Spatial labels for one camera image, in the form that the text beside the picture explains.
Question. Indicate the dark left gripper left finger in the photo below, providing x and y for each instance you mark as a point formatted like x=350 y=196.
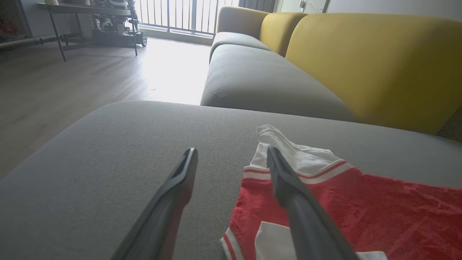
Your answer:
x=158 y=224

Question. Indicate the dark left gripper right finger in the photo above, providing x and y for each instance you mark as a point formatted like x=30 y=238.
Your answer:
x=306 y=227

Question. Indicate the red shirt striped white sleeves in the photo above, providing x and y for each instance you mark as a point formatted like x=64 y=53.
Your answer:
x=389 y=216

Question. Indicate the grey fabric ottoman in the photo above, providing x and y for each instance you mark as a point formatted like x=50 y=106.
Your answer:
x=108 y=151

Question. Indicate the dark grey cushion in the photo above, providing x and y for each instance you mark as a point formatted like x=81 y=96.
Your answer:
x=453 y=126

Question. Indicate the large yellow sofa backrest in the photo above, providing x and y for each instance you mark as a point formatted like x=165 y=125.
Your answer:
x=379 y=65

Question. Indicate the wheeled robot machine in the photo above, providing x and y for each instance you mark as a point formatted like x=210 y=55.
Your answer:
x=115 y=32

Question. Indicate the small yellow sofa backrest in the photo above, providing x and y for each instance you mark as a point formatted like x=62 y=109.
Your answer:
x=279 y=30

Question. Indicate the short grey sofa seat cushion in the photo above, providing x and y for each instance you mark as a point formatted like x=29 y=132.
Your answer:
x=234 y=39

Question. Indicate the balcony window railing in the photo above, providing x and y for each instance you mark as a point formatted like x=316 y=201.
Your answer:
x=180 y=16

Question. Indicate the dark grey curtain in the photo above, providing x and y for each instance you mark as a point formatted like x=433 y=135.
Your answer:
x=258 y=4

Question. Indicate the dark metal frame table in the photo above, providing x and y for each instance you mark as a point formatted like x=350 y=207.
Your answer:
x=83 y=9

